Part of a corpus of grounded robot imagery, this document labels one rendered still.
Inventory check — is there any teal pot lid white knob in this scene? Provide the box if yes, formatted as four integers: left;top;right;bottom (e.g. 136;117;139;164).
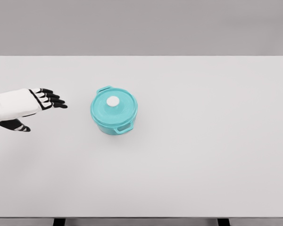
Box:
91;88;137;125

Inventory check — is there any teal pot with handles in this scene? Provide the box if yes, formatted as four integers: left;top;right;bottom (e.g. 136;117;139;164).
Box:
90;86;138;136

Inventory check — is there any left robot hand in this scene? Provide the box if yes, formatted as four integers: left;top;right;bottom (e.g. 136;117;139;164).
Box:
0;88;68;133

